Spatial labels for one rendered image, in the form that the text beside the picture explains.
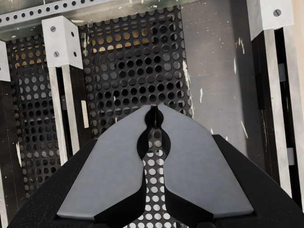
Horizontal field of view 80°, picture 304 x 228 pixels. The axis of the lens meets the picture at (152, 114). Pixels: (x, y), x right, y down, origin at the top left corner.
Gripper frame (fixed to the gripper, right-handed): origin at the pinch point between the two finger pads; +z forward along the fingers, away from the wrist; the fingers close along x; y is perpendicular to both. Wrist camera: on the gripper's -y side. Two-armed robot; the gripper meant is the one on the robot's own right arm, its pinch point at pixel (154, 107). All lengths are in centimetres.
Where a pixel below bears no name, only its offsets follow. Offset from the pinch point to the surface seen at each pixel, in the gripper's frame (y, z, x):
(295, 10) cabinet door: -2, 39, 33
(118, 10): -5.0, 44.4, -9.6
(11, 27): -3, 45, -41
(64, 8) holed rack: -6, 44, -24
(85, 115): 20.2, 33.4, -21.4
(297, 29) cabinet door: 1.4, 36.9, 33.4
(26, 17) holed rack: -5, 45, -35
